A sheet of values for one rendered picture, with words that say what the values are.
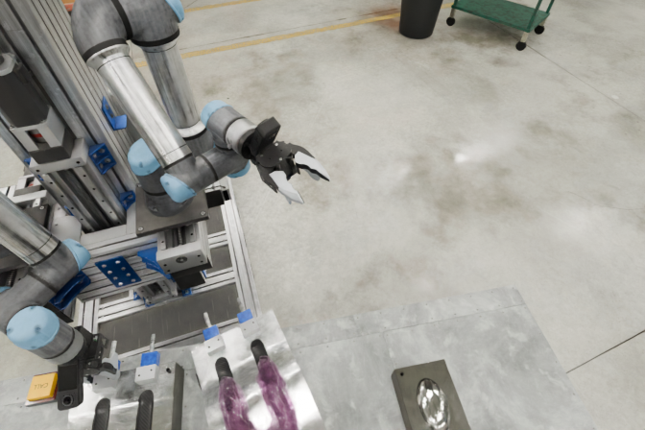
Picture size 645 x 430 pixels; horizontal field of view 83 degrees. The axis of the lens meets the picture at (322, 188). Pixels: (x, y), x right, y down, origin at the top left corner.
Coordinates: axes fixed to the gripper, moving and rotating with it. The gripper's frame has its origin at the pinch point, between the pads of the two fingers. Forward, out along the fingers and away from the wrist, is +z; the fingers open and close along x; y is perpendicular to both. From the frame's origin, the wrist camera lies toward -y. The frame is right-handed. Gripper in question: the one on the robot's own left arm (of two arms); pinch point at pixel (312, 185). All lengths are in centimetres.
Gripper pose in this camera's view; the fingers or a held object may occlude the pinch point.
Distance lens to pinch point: 69.5
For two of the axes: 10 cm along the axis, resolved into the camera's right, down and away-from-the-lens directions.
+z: 7.0, 5.4, -4.7
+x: -7.1, 6.1, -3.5
